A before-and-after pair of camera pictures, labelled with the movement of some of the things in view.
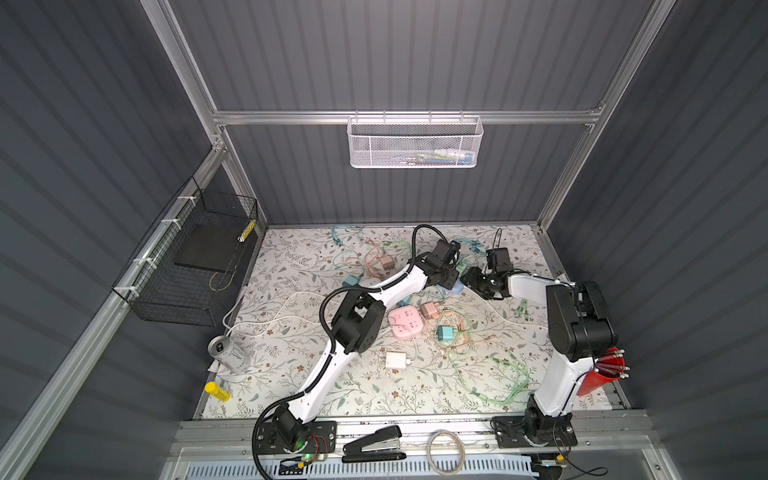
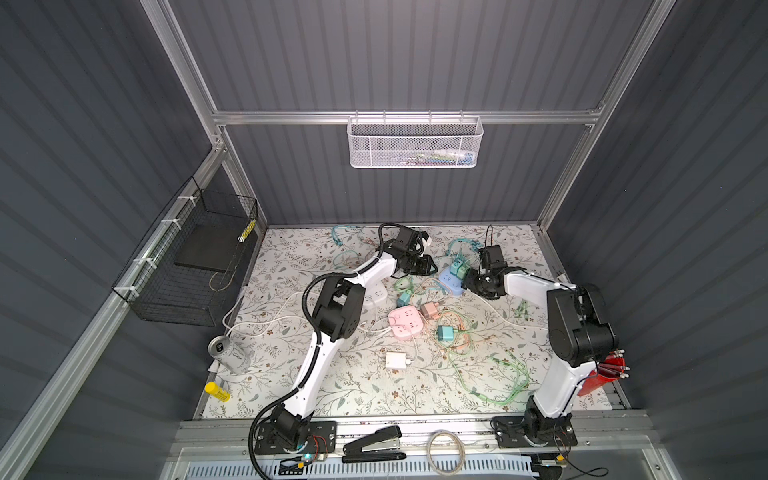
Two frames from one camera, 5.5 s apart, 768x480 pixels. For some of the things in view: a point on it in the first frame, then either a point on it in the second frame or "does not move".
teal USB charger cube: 445,333 does not move
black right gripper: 472,276 does not move
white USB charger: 396,360 does not move
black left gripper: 449,284 -> 424,270
